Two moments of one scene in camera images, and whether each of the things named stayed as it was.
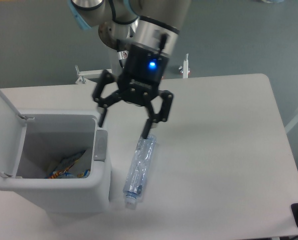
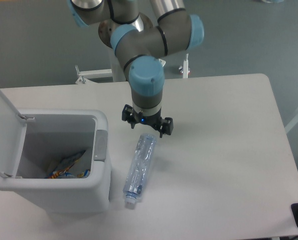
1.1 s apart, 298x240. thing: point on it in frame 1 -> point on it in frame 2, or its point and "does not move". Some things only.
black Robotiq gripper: x=138 y=84 -> x=154 y=121
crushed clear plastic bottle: x=139 y=170 does not move
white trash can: x=51 y=135 does not move
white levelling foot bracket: x=185 y=69 does not move
